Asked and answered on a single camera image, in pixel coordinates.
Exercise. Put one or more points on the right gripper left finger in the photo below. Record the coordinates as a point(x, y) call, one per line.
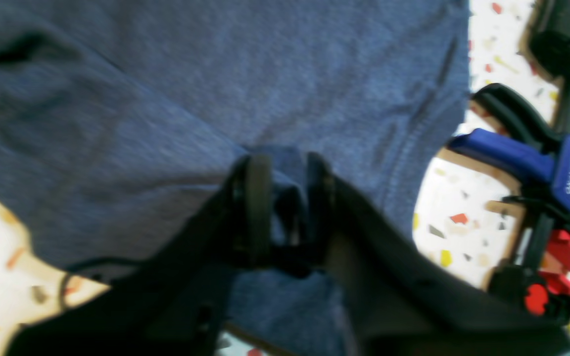
point(251, 194)

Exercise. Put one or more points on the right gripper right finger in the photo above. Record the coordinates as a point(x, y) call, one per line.
point(321, 197)

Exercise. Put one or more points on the blue T-shirt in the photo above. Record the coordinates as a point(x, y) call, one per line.
point(120, 118)

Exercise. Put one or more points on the blue bar clamp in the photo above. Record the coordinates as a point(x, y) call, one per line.
point(538, 156)

